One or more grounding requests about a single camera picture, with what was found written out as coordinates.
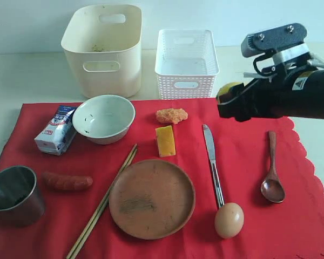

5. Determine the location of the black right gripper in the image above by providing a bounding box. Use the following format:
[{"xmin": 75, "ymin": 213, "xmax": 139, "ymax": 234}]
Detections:
[{"xmin": 217, "ymin": 70, "xmax": 324, "ymax": 121}]

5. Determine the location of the yellow lemon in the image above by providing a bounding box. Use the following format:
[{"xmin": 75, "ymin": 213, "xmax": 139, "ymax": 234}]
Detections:
[{"xmin": 216, "ymin": 81, "xmax": 241, "ymax": 104}]

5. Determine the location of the orange fried nugget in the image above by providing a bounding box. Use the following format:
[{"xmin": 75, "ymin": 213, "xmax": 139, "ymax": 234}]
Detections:
[{"xmin": 156, "ymin": 108, "xmax": 188, "ymax": 124}]

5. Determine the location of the yellow cheese wedge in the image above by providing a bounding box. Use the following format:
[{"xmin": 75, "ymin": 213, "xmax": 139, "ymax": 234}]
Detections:
[{"xmin": 156, "ymin": 125, "xmax": 176, "ymax": 158}]

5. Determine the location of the brown egg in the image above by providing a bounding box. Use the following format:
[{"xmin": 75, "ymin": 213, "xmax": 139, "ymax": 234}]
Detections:
[{"xmin": 214, "ymin": 202, "xmax": 244, "ymax": 239}]

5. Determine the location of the blue white milk carton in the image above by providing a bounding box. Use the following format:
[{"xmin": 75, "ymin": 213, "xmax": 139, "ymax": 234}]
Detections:
[{"xmin": 34, "ymin": 105, "xmax": 77, "ymax": 155}]

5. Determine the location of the red sausage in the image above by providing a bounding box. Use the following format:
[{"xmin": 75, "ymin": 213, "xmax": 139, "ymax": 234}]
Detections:
[{"xmin": 42, "ymin": 172, "xmax": 93, "ymax": 191}]

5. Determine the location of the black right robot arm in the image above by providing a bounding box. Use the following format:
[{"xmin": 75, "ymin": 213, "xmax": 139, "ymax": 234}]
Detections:
[{"xmin": 218, "ymin": 69, "xmax": 324, "ymax": 122}]

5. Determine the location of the steel table knife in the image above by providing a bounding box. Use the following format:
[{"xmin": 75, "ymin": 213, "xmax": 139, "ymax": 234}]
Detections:
[{"xmin": 202, "ymin": 124, "xmax": 225, "ymax": 208}]

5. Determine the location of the white perforated basket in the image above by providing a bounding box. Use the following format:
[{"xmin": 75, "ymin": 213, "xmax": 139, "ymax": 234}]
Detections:
[{"xmin": 154, "ymin": 29, "xmax": 219, "ymax": 100}]

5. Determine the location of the brown wooden spoon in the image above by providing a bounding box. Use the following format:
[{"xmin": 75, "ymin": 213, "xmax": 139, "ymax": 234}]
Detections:
[{"xmin": 260, "ymin": 131, "xmax": 286, "ymax": 203}]

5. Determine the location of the red tablecloth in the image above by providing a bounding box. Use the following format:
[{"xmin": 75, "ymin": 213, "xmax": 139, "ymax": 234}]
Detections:
[{"xmin": 0, "ymin": 99, "xmax": 324, "ymax": 258}]

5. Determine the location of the wooden chopstick left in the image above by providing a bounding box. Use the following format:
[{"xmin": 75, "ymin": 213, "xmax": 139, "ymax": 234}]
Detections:
[{"xmin": 66, "ymin": 144, "xmax": 138, "ymax": 259}]

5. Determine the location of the brown wooden plate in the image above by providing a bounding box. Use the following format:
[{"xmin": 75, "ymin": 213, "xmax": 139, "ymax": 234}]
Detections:
[{"xmin": 109, "ymin": 159, "xmax": 195, "ymax": 240}]

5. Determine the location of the white ceramic bowl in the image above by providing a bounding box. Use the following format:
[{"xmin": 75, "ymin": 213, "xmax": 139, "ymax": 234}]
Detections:
[{"xmin": 72, "ymin": 94, "xmax": 136, "ymax": 145}]

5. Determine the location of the cream plastic tub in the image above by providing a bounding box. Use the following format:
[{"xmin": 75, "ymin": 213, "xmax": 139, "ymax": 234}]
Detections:
[{"xmin": 61, "ymin": 4, "xmax": 142, "ymax": 98}]

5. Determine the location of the stainless steel cup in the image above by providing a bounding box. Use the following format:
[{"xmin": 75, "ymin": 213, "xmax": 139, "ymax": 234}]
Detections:
[{"xmin": 0, "ymin": 166, "xmax": 45, "ymax": 227}]

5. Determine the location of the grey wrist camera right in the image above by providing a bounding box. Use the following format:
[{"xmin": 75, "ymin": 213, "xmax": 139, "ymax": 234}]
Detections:
[{"xmin": 241, "ymin": 23, "xmax": 307, "ymax": 58}]

